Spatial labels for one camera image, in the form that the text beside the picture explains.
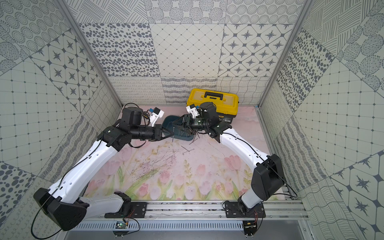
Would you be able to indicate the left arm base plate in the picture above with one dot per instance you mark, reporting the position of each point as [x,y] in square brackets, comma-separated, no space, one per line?
[131,210]

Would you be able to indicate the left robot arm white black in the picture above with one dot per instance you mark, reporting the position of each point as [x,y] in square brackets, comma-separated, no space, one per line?
[63,203]

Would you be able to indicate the yellow black toolbox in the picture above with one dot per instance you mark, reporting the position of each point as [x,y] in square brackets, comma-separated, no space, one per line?
[226,103]

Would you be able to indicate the aluminium mounting rail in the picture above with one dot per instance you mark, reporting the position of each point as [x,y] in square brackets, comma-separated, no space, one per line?
[213,210]

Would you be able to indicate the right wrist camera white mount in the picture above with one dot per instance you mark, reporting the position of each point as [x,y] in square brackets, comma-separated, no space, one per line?
[194,111]

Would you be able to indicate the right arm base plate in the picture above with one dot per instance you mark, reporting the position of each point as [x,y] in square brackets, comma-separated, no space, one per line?
[238,210]

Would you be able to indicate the teal plastic storage box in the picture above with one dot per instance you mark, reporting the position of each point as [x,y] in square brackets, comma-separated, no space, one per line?
[178,134]

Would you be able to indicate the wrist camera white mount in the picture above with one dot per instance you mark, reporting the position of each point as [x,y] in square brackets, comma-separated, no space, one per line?
[155,114]
[194,111]

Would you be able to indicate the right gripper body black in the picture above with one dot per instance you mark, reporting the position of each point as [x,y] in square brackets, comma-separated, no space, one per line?
[199,124]

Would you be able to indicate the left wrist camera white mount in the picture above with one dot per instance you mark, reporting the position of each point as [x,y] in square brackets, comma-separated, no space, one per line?
[155,114]

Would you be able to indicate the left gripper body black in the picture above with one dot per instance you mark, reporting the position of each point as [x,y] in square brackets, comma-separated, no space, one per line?
[158,132]

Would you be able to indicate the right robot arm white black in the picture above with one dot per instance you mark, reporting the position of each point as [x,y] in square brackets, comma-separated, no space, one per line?
[268,175]

